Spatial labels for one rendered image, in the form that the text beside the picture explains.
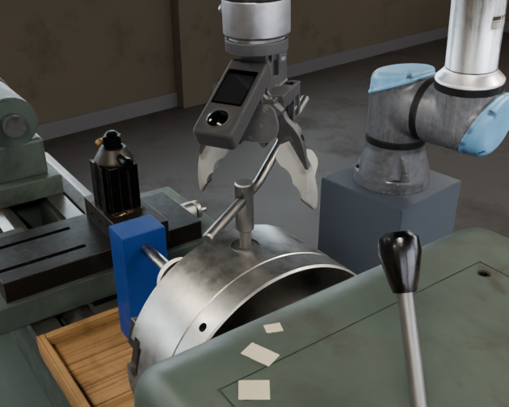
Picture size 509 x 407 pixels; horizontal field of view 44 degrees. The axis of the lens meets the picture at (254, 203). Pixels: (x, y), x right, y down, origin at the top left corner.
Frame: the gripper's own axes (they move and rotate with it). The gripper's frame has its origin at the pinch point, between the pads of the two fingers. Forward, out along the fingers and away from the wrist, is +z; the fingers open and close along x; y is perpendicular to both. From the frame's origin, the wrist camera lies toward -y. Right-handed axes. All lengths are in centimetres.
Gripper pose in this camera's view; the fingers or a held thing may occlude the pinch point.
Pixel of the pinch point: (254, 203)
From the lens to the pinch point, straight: 77.5
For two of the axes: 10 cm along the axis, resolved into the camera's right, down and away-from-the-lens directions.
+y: 3.7, -4.5, 8.1
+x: -9.3, -1.5, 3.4
